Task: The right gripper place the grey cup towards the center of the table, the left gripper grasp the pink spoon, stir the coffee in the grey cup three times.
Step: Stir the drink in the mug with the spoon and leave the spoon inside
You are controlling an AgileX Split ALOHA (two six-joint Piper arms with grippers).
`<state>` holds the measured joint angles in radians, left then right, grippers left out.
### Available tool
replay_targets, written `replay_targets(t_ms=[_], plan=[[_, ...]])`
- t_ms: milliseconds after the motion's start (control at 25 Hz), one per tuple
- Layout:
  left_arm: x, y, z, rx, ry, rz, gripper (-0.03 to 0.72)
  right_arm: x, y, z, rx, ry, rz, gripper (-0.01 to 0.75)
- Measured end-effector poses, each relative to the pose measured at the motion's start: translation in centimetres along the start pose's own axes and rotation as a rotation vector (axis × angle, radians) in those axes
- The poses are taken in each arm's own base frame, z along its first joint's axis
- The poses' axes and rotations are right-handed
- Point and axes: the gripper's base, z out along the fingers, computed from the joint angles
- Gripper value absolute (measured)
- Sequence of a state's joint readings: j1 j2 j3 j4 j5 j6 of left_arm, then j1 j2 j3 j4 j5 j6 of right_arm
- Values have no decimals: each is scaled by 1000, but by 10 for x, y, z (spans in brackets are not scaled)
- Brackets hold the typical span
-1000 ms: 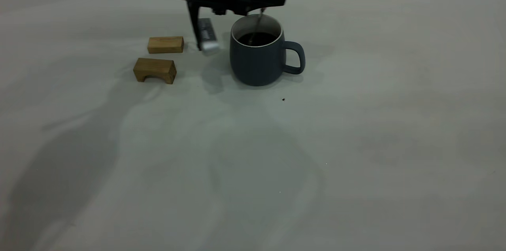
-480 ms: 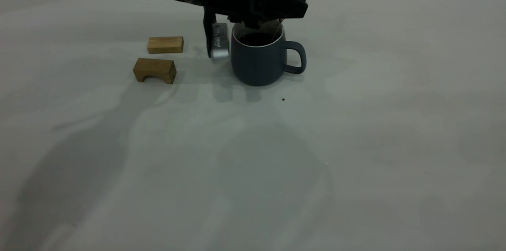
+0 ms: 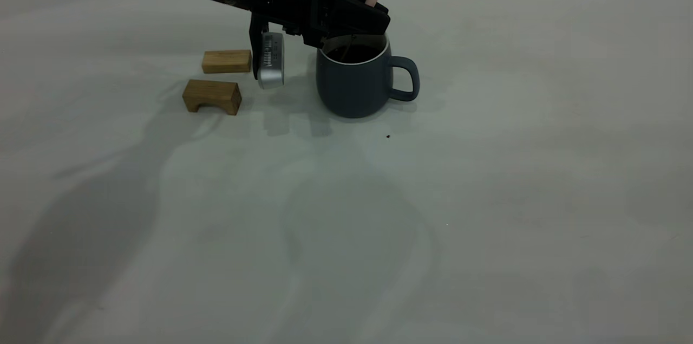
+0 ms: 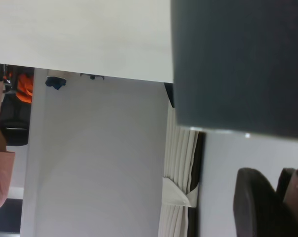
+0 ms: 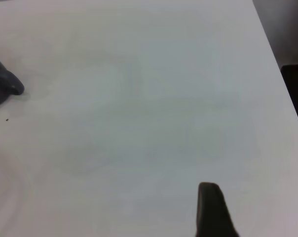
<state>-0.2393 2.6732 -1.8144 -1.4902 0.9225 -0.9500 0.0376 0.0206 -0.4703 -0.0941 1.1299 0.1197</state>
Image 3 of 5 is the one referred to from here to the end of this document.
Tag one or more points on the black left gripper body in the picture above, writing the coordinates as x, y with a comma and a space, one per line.
335, 0

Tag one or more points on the flat rectangular wooden block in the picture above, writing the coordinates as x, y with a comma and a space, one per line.
227, 61

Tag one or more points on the arched wooden block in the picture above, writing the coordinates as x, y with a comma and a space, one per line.
214, 92

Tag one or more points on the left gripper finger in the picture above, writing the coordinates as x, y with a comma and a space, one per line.
365, 23
381, 8

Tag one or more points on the dark grey ceramic mug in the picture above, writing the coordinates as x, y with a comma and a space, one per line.
357, 86

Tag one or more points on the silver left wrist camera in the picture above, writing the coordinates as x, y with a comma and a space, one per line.
270, 62

